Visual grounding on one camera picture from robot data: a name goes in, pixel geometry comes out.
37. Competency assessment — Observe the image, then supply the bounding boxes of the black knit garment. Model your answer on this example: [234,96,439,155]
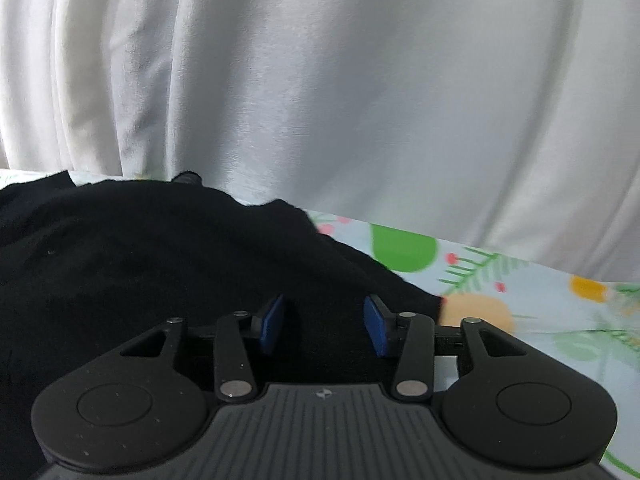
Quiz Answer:
[1,172,442,479]

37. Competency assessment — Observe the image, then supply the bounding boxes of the floral light blue bedsheet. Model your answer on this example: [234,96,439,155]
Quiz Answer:
[0,168,640,480]

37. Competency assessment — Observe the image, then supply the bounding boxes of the white curtain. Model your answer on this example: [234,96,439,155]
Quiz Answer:
[1,0,639,281]

